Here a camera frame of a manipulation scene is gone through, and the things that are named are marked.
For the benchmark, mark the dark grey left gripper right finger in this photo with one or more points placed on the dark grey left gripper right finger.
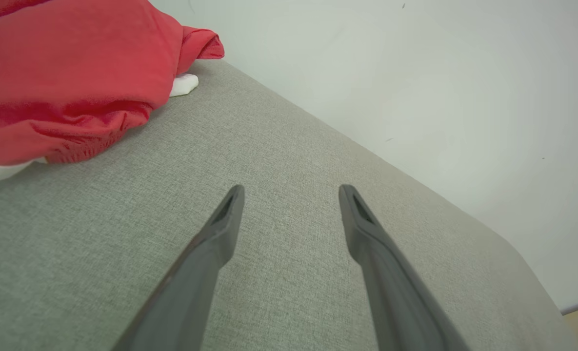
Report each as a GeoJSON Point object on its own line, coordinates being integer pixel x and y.
{"type": "Point", "coordinates": [396, 302]}

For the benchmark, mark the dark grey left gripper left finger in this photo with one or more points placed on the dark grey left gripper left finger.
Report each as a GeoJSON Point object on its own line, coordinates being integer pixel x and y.
{"type": "Point", "coordinates": [191, 292]}

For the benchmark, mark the red jersey with white trim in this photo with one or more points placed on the red jersey with white trim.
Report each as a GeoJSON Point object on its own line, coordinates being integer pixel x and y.
{"type": "Point", "coordinates": [64, 73]}

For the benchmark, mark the grey fabric sofa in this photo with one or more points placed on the grey fabric sofa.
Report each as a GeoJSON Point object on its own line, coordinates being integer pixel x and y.
{"type": "Point", "coordinates": [279, 146]}

